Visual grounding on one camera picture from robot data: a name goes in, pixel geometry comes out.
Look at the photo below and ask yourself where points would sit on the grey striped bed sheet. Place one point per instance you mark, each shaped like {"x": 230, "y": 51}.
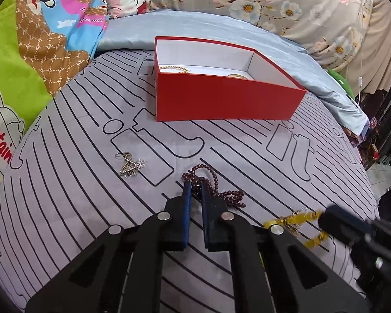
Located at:
{"x": 84, "y": 202}

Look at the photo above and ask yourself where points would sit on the beige curtain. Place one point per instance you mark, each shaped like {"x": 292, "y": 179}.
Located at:
{"x": 381, "y": 45}

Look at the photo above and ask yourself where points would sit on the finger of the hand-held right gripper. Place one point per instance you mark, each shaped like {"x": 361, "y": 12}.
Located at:
{"x": 342, "y": 225}

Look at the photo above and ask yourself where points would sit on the cartoon monkey blanket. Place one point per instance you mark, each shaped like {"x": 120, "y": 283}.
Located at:
{"x": 35, "y": 22}

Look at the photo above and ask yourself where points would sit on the red cardboard box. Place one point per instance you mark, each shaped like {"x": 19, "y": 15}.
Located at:
{"x": 215, "y": 97}

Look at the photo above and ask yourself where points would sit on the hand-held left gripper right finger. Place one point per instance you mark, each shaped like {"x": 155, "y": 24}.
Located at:
{"x": 208, "y": 215}

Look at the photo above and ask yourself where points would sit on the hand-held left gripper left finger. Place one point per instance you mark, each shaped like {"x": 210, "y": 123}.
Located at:
{"x": 185, "y": 215}

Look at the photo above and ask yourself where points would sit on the silver filigree earring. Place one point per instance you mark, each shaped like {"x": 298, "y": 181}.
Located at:
{"x": 130, "y": 167}

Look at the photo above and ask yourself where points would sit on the green plastic object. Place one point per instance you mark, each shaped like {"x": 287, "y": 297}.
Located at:
{"x": 342, "y": 80}

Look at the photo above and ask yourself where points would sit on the gold bangle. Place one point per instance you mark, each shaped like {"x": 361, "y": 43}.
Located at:
{"x": 238, "y": 75}

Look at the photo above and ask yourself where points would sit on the light blue duvet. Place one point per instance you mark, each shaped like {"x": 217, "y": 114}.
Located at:
{"x": 215, "y": 26}

